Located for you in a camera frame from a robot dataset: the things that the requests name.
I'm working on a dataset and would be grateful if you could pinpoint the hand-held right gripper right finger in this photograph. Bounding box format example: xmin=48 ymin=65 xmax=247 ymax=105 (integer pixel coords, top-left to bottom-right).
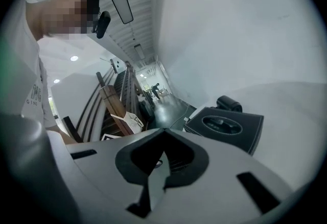
xmin=153 ymin=128 xmax=312 ymax=224

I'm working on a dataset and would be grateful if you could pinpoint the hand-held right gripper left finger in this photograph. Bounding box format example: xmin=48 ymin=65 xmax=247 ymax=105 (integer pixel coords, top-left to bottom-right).
xmin=65 ymin=128 xmax=171 ymax=224

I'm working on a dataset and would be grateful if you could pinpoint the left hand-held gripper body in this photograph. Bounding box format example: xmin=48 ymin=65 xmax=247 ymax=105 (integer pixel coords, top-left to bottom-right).
xmin=100 ymin=134 xmax=122 ymax=141

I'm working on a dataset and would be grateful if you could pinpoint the person's right forearm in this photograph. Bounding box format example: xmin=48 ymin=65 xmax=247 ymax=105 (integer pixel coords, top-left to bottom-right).
xmin=47 ymin=126 xmax=79 ymax=145

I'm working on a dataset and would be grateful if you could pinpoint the white printed bag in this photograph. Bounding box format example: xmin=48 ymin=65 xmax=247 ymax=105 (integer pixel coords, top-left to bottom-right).
xmin=109 ymin=112 xmax=144 ymax=135

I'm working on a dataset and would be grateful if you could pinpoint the wooden staircase with railing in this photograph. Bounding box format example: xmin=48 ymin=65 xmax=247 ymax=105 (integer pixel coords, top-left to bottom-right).
xmin=75 ymin=61 xmax=154 ymax=142

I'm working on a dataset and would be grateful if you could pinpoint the black leather tissue box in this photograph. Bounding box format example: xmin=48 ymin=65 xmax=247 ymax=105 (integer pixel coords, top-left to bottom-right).
xmin=182 ymin=106 xmax=265 ymax=156

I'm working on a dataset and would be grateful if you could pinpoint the white panel with round holes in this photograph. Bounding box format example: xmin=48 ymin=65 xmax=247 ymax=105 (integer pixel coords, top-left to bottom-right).
xmin=110 ymin=57 xmax=126 ymax=74

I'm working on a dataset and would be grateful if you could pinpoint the black cylindrical container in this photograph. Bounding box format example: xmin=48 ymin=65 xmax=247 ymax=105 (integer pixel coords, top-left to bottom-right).
xmin=216 ymin=95 xmax=243 ymax=113

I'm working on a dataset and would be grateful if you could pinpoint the small black-framed ceiling light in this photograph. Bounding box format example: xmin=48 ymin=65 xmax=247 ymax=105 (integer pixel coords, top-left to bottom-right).
xmin=134 ymin=43 xmax=143 ymax=60

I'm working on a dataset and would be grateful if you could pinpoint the person's white printed t-shirt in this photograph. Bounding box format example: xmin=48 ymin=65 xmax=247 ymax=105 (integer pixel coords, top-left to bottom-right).
xmin=1 ymin=0 xmax=57 ymax=129

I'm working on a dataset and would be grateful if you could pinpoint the person's head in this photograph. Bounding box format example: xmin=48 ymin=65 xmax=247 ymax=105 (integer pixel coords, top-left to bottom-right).
xmin=25 ymin=0 xmax=101 ymax=42

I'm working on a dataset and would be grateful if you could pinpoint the brown wooden newel post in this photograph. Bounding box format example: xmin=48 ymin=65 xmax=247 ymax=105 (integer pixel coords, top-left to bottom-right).
xmin=96 ymin=71 xmax=133 ymax=137

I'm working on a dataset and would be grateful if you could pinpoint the white floor cable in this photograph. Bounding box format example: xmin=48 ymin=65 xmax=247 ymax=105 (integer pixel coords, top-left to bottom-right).
xmin=170 ymin=102 xmax=192 ymax=127

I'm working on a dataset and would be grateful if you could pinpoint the black head-worn camera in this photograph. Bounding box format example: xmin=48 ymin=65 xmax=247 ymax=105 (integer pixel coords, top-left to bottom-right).
xmin=92 ymin=10 xmax=112 ymax=39

